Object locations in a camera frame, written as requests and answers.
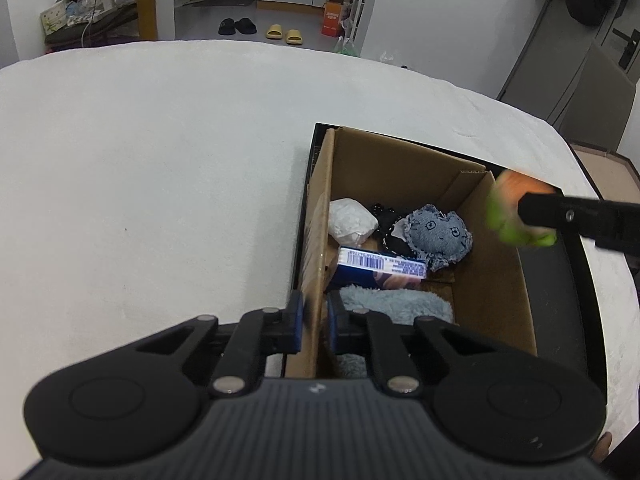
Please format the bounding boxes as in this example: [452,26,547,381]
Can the burger plush toy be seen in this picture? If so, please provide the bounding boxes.
[485,169,564,247]

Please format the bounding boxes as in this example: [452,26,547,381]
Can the black slipper left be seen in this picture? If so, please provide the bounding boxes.
[218,18,236,37]

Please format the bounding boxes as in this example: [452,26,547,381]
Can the pile of clutter under table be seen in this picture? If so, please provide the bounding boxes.
[40,0,138,51]

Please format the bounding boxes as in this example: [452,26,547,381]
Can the black white stitched plush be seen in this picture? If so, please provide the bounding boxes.
[370,203,416,259]

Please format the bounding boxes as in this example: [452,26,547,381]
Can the yellow slipper right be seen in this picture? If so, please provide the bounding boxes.
[285,29,304,46]

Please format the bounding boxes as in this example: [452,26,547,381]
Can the grey pink plush toy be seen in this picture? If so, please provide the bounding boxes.
[326,286,454,379]

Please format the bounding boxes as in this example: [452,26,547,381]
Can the black slipper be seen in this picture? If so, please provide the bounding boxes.
[234,18,257,36]
[218,18,236,37]

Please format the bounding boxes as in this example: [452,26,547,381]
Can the green plastic bag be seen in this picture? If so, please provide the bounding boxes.
[333,36,359,58]

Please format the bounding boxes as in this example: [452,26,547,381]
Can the brown cardboard box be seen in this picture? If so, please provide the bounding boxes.
[286,125,537,378]

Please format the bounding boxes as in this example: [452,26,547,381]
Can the person left hand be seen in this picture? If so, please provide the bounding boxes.
[590,431,613,464]

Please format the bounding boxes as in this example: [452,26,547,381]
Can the black slipper right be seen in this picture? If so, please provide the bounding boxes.
[234,18,257,36]

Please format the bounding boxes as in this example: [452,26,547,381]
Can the blue denim plush toy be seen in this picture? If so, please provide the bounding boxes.
[402,205,473,272]

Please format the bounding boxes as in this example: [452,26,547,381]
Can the yellow slipper left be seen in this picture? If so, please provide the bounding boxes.
[265,24,283,40]

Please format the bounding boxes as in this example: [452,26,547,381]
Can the yellow slipper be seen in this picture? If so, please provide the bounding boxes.
[265,24,283,40]
[285,29,304,46]

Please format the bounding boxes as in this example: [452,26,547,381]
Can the white table cloth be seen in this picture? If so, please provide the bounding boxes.
[1,40,639,479]

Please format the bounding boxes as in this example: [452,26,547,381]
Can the black shallow tray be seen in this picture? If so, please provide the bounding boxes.
[285,124,608,390]

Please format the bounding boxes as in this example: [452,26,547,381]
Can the white soft pouch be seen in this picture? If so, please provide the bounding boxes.
[328,198,378,247]

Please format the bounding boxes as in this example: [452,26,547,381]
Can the orange cardboard box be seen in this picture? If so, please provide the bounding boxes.
[321,0,352,38]

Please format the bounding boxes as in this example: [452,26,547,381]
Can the large open cardboard box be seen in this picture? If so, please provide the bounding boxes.
[570,143,640,204]

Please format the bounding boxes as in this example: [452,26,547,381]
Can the blue printed box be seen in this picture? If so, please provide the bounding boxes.
[326,246,427,290]

